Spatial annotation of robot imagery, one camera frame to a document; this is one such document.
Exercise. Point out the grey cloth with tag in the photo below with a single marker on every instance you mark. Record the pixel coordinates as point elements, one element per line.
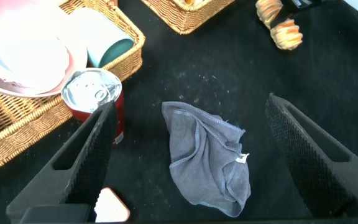
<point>204,155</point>

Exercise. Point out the pink lotion bottle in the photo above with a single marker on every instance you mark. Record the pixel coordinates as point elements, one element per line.
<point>112,207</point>

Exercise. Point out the pink bowl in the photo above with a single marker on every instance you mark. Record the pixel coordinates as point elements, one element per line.
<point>5,9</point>

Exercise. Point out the red soda can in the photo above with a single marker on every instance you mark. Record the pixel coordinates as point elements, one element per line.
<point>89,90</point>

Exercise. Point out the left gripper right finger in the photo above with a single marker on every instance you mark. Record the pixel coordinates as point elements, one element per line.
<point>315,158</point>

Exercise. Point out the white dish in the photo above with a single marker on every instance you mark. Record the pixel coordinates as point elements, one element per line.
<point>26,59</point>

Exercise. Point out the long striped bread roll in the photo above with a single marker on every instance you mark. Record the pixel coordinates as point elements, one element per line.
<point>287,37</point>

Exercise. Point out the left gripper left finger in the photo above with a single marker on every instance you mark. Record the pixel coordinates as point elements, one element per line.
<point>85,161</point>

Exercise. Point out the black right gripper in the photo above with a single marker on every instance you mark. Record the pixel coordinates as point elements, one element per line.
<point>309,3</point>

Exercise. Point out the teal plastic cup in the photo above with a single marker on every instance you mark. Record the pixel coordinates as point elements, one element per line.
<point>113,53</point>

